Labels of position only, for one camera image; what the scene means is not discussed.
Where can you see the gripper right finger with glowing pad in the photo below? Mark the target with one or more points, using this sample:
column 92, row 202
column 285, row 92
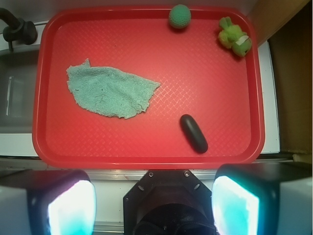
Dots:
column 263, row 199

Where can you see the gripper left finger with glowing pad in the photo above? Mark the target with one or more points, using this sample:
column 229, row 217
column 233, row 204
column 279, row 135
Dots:
column 46, row 202

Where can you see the dark plastic pickle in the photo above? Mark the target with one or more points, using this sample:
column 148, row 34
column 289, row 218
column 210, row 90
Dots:
column 193, row 133

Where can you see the teal knitted cloth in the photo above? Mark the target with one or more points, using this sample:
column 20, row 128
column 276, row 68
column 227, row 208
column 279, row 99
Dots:
column 110, row 92

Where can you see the stainless steel sink basin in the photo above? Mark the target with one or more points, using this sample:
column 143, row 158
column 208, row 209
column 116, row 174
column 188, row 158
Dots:
column 18, row 72

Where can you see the red plastic tray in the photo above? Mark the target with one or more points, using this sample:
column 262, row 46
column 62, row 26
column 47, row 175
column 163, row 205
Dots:
column 197, row 75

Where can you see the green plush frog toy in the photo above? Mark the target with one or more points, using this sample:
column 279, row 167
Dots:
column 232, row 37

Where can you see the brown cardboard box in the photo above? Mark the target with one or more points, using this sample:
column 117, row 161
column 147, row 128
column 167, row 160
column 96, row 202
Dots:
column 287, row 25

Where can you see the green textured ball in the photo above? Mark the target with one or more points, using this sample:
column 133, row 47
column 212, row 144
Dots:
column 179, row 16

